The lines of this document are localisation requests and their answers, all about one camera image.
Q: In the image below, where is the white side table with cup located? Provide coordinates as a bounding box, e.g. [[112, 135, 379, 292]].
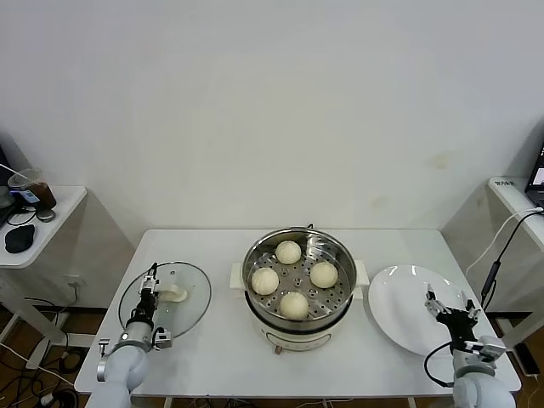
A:
[[0, 185, 88, 371]]

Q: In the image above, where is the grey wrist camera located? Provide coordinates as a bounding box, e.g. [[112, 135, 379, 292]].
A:
[[462, 335, 507, 363], [152, 326, 173, 352]]

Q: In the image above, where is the white floor cable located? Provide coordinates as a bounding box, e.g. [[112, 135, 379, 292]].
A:
[[0, 343, 76, 388]]

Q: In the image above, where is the black desk cable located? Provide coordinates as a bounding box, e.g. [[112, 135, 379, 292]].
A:
[[4, 207, 38, 228]]

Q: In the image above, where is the white charging cable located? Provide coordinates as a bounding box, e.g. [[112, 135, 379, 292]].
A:
[[464, 207, 541, 277]]

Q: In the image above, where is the black device with blue label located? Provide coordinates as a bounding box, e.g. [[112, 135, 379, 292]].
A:
[[9, 190, 39, 209]]

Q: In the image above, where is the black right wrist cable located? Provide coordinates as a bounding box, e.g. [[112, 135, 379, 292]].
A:
[[424, 339, 458, 388]]

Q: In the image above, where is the black computer mouse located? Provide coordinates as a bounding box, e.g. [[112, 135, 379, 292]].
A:
[[4, 224, 36, 254]]

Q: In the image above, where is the black cable with inline adapter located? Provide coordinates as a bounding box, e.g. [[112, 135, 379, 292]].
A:
[[479, 209, 543, 309]]

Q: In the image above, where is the perforated steel steamer basket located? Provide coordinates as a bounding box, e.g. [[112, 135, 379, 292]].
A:
[[241, 228, 355, 333]]

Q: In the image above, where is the cream electric cooker base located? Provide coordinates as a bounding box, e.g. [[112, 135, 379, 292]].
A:
[[229, 259, 369, 354]]

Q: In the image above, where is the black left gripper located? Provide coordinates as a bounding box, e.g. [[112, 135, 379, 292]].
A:
[[130, 262, 161, 326]]

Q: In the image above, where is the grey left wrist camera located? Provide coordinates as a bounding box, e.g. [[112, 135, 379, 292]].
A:
[[152, 326, 173, 352]]

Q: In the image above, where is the white round plate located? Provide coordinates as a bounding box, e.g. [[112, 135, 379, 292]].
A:
[[367, 264, 474, 357]]

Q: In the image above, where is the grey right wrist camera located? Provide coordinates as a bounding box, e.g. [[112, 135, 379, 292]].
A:
[[462, 335, 507, 363]]

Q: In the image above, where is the plastic iced coffee cup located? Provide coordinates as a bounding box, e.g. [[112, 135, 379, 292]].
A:
[[8, 167, 58, 209]]

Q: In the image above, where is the glass lid with cream handle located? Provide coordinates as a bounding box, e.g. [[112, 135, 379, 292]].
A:
[[117, 261, 213, 341]]

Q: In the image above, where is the black laptop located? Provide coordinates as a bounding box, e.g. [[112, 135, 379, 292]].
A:
[[524, 142, 544, 209]]

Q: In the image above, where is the black floor cable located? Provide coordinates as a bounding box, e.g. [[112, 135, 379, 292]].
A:
[[23, 298, 71, 318]]

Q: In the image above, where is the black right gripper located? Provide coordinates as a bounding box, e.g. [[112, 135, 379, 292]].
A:
[[423, 283, 483, 346]]

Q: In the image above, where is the white steamed baozi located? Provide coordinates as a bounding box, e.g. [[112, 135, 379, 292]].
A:
[[250, 267, 281, 297], [279, 291, 309, 321], [275, 240, 303, 265], [309, 261, 339, 289]]

